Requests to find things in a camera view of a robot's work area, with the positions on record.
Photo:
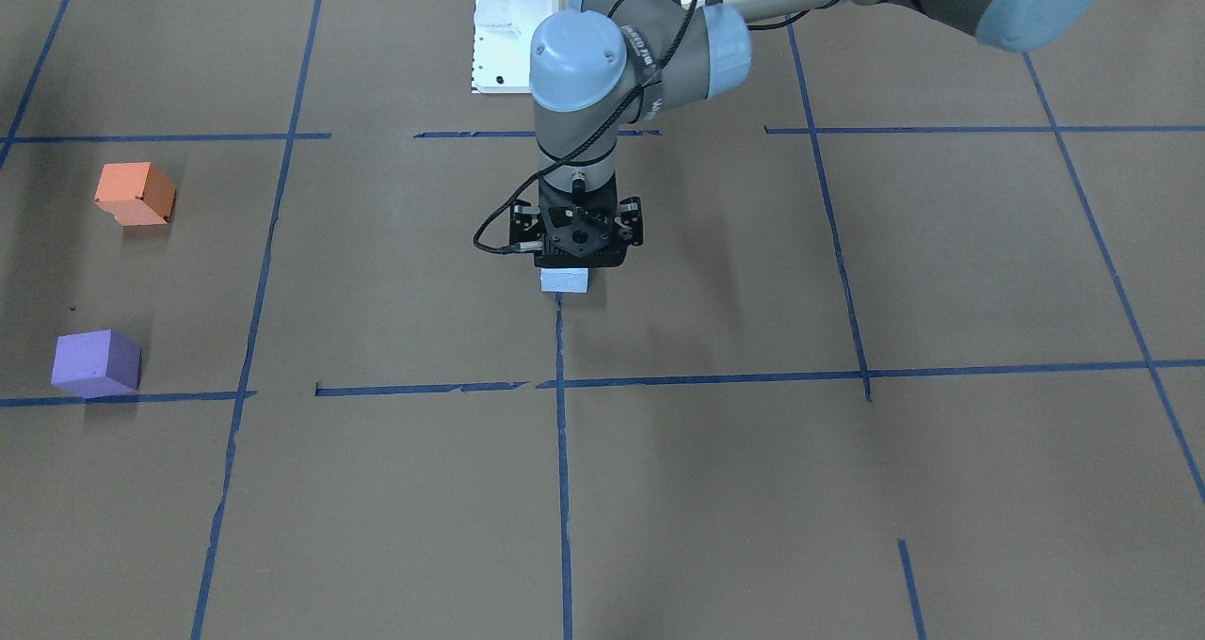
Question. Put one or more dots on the orange foam block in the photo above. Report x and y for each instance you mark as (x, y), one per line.
(136, 194)

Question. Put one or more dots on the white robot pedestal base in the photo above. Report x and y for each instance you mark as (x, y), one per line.
(503, 30)

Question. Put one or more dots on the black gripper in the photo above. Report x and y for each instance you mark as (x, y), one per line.
(630, 229)

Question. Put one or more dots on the light blue foam block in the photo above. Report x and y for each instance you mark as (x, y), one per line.
(564, 280)

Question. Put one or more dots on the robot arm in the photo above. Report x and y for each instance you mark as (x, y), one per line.
(602, 64)

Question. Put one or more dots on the purple foam block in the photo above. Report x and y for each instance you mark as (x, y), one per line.
(96, 364)

